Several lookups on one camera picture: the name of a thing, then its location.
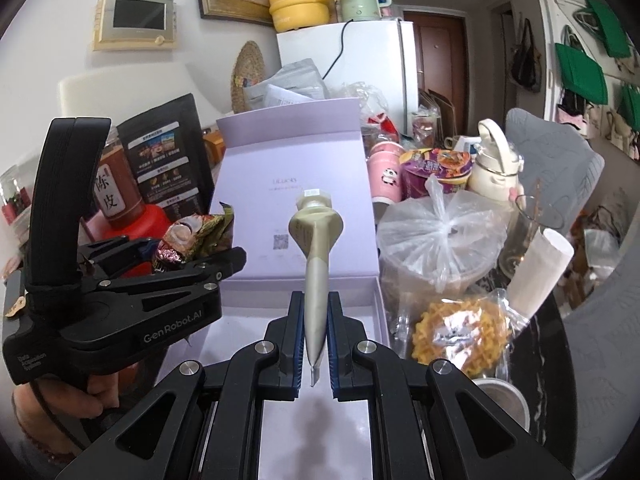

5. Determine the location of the brown door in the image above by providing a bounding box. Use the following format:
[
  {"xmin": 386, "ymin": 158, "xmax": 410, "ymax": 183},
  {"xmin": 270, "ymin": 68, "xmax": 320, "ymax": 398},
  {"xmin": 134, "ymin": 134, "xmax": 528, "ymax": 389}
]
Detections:
[{"xmin": 402, "ymin": 9, "xmax": 468, "ymax": 136}]

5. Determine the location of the black snack bag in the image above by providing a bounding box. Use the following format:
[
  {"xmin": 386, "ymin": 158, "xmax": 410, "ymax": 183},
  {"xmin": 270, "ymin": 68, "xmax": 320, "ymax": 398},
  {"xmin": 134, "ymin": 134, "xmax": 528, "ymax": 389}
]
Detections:
[{"xmin": 116, "ymin": 92, "xmax": 216, "ymax": 221}]

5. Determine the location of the clear drinking glass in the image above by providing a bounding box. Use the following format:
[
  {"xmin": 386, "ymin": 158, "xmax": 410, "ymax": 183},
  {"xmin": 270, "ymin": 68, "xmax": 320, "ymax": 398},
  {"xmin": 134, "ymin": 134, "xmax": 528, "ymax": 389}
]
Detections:
[{"xmin": 500, "ymin": 195, "xmax": 551, "ymax": 276}]

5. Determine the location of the cream water bottle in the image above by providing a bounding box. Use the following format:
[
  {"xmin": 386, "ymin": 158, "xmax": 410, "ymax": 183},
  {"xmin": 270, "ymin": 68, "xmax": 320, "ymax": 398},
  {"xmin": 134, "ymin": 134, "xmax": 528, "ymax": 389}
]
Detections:
[{"xmin": 467, "ymin": 119, "xmax": 526, "ymax": 201}]

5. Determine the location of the metal bowl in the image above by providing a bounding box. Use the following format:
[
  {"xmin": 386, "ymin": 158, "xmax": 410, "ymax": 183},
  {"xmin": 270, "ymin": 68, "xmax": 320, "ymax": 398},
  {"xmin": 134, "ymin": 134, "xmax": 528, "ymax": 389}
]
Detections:
[{"xmin": 470, "ymin": 377, "xmax": 531, "ymax": 433}]

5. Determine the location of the gold foil snack packet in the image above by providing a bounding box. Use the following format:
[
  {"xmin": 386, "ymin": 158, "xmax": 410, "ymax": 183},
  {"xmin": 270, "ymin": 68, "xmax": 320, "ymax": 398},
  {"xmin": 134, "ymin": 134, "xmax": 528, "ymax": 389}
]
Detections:
[{"xmin": 172, "ymin": 202, "xmax": 236, "ymax": 261}]

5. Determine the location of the woven trivet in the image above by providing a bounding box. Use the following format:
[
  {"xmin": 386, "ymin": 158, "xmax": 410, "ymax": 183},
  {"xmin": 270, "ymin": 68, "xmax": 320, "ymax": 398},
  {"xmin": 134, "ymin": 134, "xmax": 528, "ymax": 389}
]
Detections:
[{"xmin": 230, "ymin": 40, "xmax": 267, "ymax": 113}]

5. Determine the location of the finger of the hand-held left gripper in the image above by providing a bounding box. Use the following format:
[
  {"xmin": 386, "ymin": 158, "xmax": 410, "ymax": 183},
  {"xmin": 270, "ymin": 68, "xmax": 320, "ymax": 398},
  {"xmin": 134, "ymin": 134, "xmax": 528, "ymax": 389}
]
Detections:
[
  {"xmin": 84, "ymin": 246, "xmax": 248, "ymax": 318},
  {"xmin": 77, "ymin": 237, "xmax": 162, "ymax": 281}
]

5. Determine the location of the yellow pot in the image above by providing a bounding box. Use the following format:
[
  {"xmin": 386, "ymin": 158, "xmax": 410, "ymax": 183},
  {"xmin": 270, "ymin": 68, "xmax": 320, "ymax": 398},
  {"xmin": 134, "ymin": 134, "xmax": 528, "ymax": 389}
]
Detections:
[{"xmin": 267, "ymin": 0, "xmax": 351, "ymax": 32}]

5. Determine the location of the person's left hand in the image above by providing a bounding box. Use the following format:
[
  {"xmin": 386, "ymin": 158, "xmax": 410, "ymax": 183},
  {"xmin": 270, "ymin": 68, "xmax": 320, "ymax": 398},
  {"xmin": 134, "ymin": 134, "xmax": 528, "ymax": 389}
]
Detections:
[{"xmin": 11, "ymin": 371, "xmax": 121, "ymax": 461}]

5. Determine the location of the beige cone-shaped pouch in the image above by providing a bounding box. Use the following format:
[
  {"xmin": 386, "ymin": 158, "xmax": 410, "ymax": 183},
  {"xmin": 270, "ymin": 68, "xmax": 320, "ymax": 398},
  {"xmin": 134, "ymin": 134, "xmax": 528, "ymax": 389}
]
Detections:
[{"xmin": 289, "ymin": 187, "xmax": 345, "ymax": 387}]

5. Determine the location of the wall intercom panel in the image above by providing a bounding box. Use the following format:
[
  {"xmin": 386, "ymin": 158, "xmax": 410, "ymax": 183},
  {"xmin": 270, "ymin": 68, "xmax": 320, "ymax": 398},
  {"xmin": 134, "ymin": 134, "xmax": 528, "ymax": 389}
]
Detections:
[{"xmin": 91, "ymin": 0, "xmax": 179, "ymax": 52}]

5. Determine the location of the black handbag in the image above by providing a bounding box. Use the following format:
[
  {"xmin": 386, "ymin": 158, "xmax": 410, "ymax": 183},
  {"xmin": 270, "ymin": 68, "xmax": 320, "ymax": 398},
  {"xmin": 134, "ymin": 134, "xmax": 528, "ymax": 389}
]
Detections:
[{"xmin": 510, "ymin": 17, "xmax": 543, "ymax": 93}]

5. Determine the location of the purple instant noodle cup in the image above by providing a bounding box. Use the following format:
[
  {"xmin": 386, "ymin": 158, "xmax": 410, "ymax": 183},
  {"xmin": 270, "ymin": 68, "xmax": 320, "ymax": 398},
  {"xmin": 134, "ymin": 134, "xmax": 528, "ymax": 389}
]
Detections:
[{"xmin": 400, "ymin": 147, "xmax": 475, "ymax": 201}]

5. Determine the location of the green tote bag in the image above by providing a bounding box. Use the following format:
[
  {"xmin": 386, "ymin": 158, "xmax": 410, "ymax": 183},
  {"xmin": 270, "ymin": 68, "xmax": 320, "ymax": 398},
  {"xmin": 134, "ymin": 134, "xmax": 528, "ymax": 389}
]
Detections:
[
  {"xmin": 555, "ymin": 42, "xmax": 610, "ymax": 106},
  {"xmin": 616, "ymin": 84, "xmax": 640, "ymax": 121},
  {"xmin": 585, "ymin": 0, "xmax": 633, "ymax": 58}
]

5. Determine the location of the container in clear plastic bag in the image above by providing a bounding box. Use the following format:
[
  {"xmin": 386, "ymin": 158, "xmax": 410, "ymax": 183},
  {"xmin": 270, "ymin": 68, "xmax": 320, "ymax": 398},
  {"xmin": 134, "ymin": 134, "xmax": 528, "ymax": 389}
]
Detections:
[{"xmin": 376, "ymin": 172, "xmax": 521, "ymax": 293}]

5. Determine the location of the grey chair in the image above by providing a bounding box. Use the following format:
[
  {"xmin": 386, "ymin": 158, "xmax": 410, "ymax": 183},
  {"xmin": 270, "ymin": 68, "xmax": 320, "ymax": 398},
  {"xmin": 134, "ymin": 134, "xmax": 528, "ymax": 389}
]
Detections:
[
  {"xmin": 505, "ymin": 107, "xmax": 606, "ymax": 211},
  {"xmin": 562, "ymin": 240, "xmax": 640, "ymax": 476}
]

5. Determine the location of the lavender gift box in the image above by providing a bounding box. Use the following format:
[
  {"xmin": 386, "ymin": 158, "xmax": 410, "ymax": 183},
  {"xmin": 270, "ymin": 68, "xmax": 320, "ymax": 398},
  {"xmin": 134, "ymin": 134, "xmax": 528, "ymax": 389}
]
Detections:
[{"xmin": 155, "ymin": 97, "xmax": 396, "ymax": 480}]

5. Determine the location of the grey plastic package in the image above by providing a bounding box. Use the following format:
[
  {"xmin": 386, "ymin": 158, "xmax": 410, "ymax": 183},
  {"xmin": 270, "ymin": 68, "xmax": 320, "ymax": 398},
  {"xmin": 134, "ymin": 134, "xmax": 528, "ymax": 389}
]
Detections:
[{"xmin": 245, "ymin": 60, "xmax": 331, "ymax": 111}]

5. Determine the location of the black power cable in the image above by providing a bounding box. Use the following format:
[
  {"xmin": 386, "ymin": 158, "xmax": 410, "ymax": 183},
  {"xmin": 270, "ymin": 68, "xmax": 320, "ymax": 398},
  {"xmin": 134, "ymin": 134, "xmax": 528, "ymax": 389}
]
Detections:
[{"xmin": 322, "ymin": 20, "xmax": 352, "ymax": 81}]

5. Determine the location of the clear plastic bag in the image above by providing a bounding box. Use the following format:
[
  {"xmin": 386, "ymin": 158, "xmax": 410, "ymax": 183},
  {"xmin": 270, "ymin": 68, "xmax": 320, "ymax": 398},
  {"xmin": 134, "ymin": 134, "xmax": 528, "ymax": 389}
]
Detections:
[{"xmin": 342, "ymin": 81, "xmax": 401, "ymax": 146}]

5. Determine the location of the pink panda cup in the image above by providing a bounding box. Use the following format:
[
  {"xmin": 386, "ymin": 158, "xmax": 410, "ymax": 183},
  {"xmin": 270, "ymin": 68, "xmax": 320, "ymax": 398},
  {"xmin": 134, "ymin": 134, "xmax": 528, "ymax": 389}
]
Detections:
[{"xmin": 367, "ymin": 141, "xmax": 408, "ymax": 205}]

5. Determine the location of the white refrigerator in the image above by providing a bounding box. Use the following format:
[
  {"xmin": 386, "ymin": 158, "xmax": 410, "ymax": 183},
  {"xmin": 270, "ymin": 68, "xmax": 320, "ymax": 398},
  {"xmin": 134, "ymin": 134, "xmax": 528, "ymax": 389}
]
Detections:
[{"xmin": 276, "ymin": 17, "xmax": 420, "ymax": 136}]

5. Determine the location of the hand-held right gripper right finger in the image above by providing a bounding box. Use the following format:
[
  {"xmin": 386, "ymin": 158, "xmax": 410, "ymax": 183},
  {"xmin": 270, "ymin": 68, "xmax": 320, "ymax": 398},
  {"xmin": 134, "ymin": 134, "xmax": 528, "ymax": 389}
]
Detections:
[{"xmin": 327, "ymin": 292, "xmax": 576, "ymax": 480}]

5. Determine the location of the bag of waffle cookies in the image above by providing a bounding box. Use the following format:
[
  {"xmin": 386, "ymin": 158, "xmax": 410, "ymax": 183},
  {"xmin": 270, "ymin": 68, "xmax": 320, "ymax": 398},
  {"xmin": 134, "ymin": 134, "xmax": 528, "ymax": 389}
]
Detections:
[{"xmin": 395, "ymin": 287, "xmax": 531, "ymax": 381}]

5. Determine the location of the white paper roll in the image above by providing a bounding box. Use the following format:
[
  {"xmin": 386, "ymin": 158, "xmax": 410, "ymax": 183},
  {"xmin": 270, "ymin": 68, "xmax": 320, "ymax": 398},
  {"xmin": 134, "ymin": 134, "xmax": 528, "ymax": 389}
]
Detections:
[{"xmin": 507, "ymin": 227, "xmax": 576, "ymax": 318}]

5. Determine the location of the brown foil candy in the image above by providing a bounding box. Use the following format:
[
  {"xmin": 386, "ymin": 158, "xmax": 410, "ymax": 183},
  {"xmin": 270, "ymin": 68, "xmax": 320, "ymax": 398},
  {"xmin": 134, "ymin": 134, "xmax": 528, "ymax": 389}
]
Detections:
[{"xmin": 156, "ymin": 240, "xmax": 188, "ymax": 272}]

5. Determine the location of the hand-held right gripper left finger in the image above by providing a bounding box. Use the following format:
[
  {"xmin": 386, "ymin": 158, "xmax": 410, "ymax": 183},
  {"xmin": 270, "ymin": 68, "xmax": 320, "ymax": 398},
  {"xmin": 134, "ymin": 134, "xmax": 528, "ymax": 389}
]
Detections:
[{"xmin": 52, "ymin": 292, "xmax": 306, "ymax": 480}]

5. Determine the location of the amber jar with white label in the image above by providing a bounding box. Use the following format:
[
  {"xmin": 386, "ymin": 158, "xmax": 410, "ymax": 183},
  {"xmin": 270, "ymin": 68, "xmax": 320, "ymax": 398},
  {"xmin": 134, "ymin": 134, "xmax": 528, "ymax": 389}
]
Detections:
[{"xmin": 92, "ymin": 125, "xmax": 148, "ymax": 233}]

